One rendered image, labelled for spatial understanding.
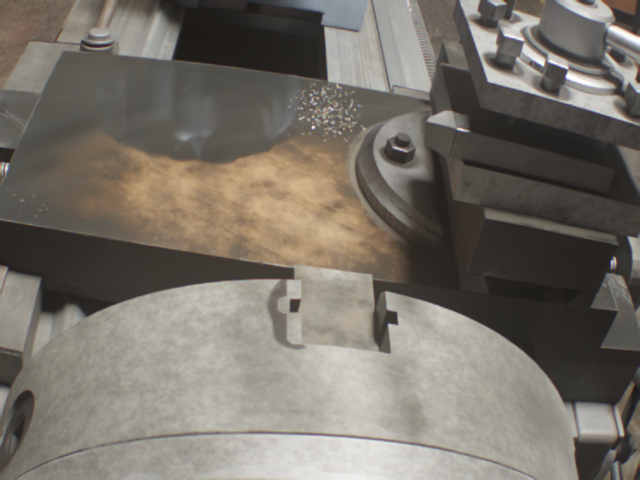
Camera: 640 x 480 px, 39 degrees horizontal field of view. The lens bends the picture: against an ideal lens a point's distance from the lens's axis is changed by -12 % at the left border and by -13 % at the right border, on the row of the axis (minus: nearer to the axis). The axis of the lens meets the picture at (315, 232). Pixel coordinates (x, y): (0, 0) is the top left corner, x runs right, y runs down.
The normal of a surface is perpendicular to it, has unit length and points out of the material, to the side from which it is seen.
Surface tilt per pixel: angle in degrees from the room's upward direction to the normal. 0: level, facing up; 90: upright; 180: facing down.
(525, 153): 90
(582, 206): 90
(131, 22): 0
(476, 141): 90
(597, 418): 0
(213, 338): 19
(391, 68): 45
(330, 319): 1
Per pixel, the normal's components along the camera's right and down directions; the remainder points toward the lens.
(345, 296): 0.18, -0.79
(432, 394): 0.40, -0.74
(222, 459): -0.08, -0.80
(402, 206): -0.47, -0.33
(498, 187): -0.02, 0.59
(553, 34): -0.81, 0.21
